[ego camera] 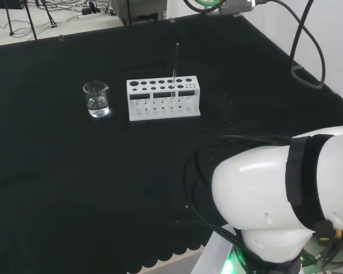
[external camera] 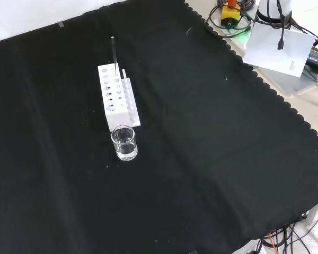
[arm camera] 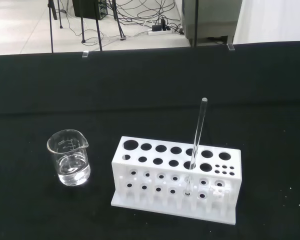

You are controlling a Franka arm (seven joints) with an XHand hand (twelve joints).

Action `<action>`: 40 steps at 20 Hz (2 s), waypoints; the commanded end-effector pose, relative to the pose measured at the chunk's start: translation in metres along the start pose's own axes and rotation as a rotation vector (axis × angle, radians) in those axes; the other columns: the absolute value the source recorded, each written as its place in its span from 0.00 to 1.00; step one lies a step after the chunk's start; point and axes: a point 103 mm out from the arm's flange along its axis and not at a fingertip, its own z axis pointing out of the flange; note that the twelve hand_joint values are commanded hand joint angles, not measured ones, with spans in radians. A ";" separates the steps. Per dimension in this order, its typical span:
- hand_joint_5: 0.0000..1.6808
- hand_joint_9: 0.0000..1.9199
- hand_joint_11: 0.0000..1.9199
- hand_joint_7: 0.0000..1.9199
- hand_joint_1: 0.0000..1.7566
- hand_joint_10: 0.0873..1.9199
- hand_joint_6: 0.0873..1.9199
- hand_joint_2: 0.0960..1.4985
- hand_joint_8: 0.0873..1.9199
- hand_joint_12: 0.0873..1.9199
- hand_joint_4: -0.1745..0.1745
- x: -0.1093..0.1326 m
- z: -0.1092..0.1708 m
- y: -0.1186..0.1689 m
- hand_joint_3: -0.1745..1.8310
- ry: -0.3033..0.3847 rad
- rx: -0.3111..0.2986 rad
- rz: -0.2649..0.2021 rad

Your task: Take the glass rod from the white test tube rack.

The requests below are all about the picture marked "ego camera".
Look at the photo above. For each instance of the pale base board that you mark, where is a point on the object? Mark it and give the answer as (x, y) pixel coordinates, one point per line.
(214, 257)

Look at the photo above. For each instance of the white power strip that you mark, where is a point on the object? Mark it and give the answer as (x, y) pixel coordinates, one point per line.
(87, 12)

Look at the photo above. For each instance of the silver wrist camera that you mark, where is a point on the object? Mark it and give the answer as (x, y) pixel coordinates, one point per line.
(237, 7)

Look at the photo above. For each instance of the small glass beaker with water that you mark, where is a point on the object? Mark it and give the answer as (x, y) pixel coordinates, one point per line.
(97, 109)

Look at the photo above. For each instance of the clear glass rod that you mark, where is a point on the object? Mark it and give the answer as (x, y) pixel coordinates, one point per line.
(175, 62)

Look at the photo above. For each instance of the black tripod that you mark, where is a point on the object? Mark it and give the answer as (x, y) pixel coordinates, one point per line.
(31, 20)
(49, 13)

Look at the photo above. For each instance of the black bench cloth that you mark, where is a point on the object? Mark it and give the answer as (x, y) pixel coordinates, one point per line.
(74, 171)

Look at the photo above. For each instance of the white test tube rack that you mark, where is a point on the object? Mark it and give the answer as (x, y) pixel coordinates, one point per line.
(160, 117)

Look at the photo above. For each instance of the grey metal cabinet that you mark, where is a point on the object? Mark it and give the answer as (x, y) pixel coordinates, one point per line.
(137, 8)

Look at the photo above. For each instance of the clear cloth clip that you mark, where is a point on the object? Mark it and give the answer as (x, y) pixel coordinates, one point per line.
(171, 20)
(297, 67)
(60, 38)

